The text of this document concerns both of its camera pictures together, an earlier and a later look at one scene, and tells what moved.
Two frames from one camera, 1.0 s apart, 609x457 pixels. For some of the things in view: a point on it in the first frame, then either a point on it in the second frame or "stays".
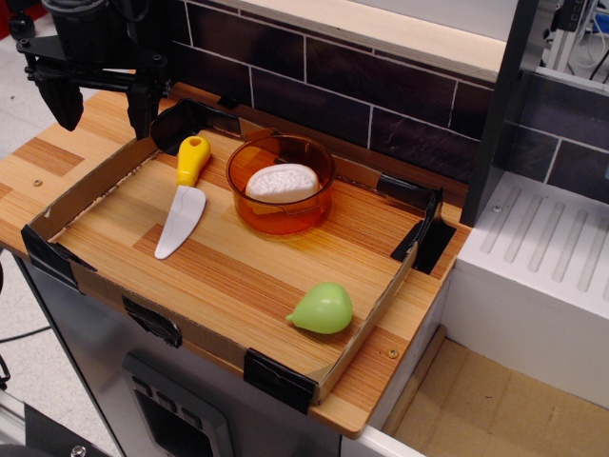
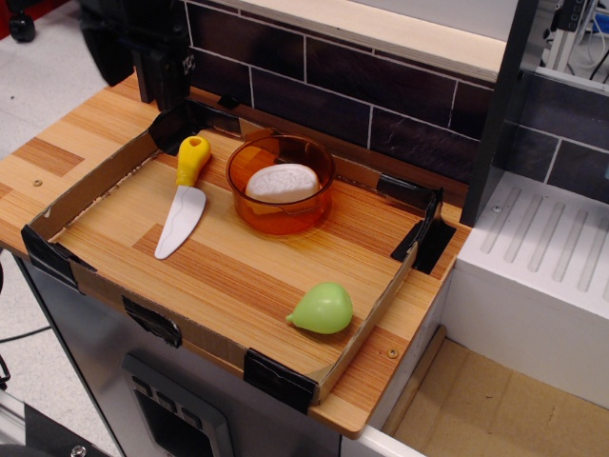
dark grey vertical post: (492, 152) stays
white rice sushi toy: (282, 182) stays
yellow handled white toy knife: (190, 199) stays
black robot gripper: (111, 43) to (151, 36)
